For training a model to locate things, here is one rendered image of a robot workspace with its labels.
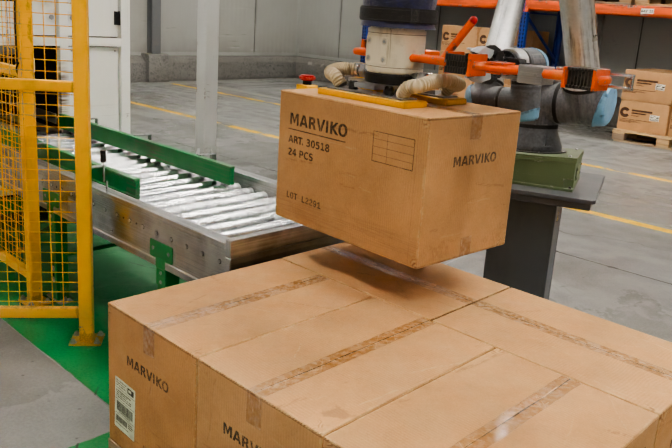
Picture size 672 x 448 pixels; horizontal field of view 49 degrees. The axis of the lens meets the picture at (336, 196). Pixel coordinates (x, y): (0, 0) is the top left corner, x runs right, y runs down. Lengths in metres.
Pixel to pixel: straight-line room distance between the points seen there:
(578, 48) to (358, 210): 1.00
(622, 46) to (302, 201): 8.97
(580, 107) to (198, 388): 1.64
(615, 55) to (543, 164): 8.30
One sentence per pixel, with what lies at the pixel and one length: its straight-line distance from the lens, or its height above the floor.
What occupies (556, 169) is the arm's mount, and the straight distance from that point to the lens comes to 2.69.
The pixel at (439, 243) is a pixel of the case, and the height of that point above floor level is 0.73.
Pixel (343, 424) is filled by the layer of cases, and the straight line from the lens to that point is 1.48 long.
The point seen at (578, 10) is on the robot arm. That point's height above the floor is 1.37.
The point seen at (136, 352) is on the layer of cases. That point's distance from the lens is 1.93.
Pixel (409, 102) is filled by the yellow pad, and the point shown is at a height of 1.09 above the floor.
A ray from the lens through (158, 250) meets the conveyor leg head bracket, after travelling 2.63.
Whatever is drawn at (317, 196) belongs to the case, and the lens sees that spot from 2.17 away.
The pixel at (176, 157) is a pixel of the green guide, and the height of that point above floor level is 0.60.
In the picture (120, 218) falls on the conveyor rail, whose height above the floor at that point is 0.52.
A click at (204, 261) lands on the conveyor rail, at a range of 2.41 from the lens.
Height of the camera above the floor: 1.31
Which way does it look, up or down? 14 degrees down
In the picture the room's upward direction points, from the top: 4 degrees clockwise
